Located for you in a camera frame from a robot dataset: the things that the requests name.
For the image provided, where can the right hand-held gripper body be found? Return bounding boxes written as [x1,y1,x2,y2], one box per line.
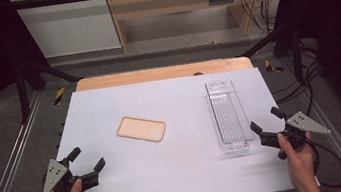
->
[256,107,335,164]

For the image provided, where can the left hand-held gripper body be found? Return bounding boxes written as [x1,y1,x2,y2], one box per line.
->
[37,152,101,192]

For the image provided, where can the clear plastic tray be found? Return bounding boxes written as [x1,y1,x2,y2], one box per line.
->
[203,75,258,156]

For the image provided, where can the person's right hand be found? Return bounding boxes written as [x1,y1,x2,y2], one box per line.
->
[276,129,321,192]

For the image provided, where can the yellow black hazard tape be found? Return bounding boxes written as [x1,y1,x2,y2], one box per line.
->
[263,57,284,75]
[51,87,69,106]

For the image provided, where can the black metal stand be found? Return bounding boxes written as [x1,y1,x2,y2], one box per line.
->
[235,22,306,91]
[12,51,88,125]

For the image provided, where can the white table cover sheet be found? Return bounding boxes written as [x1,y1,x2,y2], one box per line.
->
[22,59,322,192]

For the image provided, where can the white cabinet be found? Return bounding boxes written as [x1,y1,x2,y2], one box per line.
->
[9,0,123,63]

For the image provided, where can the black floor cables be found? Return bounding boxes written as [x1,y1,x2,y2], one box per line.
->
[265,37,328,106]

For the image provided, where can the hanging black cables bundle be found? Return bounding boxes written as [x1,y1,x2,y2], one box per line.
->
[238,0,287,37]

